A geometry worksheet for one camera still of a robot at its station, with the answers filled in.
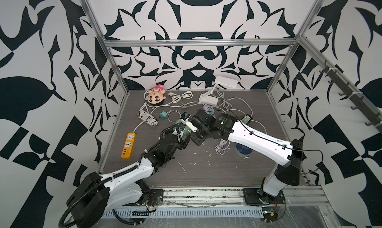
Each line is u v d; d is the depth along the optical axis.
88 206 0.40
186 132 0.72
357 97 0.59
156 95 1.05
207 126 0.52
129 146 0.89
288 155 0.42
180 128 0.68
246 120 0.94
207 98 1.12
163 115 1.02
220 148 0.89
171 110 1.05
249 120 0.98
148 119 0.99
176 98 1.12
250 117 1.02
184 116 0.64
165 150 0.60
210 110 1.00
